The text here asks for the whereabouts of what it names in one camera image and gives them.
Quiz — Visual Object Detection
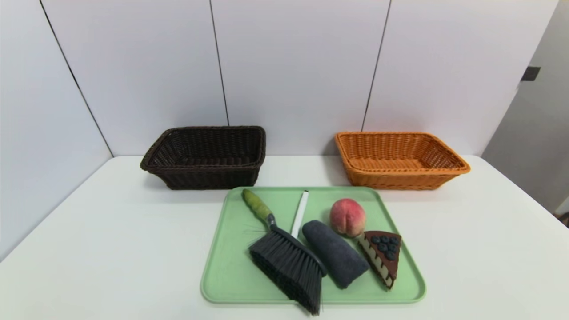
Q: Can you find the white marker pen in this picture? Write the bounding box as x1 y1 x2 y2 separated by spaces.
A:
291 190 309 238

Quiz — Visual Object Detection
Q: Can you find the black brush with green handle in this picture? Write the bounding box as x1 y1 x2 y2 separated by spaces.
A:
241 189 327 316

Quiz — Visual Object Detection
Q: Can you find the light green plastic tray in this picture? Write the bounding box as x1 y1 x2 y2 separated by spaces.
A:
200 186 426 306

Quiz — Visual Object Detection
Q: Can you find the chocolate blueberry cake slice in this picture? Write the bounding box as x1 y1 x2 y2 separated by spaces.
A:
357 231 403 291

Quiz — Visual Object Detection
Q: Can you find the pink peach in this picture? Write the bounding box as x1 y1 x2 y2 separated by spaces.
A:
329 199 367 238

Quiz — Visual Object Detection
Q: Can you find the orange wicker basket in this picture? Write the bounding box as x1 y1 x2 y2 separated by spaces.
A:
335 131 471 191

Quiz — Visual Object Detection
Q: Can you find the dark grey towel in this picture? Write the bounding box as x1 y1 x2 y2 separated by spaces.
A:
301 220 370 290

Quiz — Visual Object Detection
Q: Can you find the dark brown wicker basket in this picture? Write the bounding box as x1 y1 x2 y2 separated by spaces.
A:
140 126 266 191

